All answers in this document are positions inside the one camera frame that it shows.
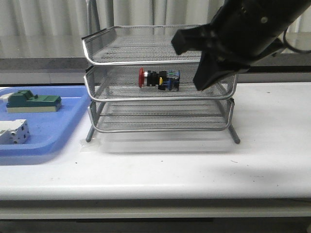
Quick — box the red emergency stop button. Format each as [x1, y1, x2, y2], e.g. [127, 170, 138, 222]
[138, 67, 180, 91]

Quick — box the silver mesh tray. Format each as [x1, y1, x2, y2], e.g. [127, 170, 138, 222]
[84, 63, 237, 102]
[82, 25, 201, 66]
[88, 99, 235, 133]

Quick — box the grey background counter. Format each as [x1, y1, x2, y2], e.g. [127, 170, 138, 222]
[0, 35, 311, 86]

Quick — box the white component in blue tray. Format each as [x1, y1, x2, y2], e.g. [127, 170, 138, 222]
[0, 93, 12, 103]

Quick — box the blue plastic tray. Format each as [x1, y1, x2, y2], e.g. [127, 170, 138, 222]
[0, 85, 90, 165]

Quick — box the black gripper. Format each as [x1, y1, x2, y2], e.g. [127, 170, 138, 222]
[172, 0, 311, 91]

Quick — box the silver rack frame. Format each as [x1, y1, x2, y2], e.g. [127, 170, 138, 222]
[84, 0, 241, 144]

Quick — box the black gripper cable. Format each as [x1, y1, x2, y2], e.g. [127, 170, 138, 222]
[281, 28, 311, 53]

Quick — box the green and beige switch block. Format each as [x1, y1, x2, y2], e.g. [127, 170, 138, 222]
[6, 90, 62, 113]

